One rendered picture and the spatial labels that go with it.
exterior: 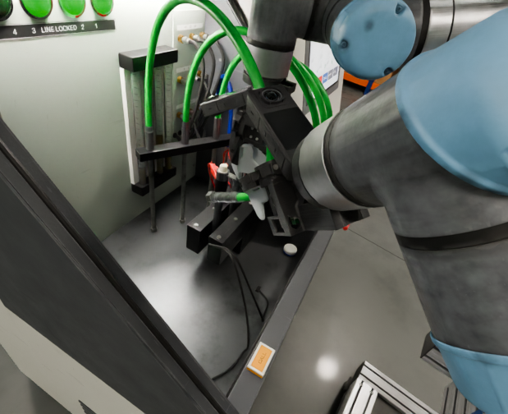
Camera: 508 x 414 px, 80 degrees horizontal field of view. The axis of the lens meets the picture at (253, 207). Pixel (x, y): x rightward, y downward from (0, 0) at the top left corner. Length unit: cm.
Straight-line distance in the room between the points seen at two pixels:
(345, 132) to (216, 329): 62
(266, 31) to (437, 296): 40
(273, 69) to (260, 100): 17
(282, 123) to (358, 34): 11
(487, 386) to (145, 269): 74
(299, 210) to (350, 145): 14
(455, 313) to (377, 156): 9
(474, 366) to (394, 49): 28
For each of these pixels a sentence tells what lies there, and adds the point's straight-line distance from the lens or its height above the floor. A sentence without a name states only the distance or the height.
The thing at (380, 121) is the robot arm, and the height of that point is 143.
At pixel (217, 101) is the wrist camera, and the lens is 57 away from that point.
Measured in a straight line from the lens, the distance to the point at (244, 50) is 42.
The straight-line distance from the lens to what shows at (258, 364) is 58.
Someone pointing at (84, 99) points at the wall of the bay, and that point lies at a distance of 72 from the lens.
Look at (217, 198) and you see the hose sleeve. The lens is 53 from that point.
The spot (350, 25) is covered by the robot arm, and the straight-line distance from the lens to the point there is 35.
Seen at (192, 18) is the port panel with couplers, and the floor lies 134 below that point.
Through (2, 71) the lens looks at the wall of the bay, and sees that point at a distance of 63.
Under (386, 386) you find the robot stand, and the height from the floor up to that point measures 23.
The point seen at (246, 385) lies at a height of 95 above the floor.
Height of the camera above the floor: 149
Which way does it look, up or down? 39 degrees down
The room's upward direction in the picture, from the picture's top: 13 degrees clockwise
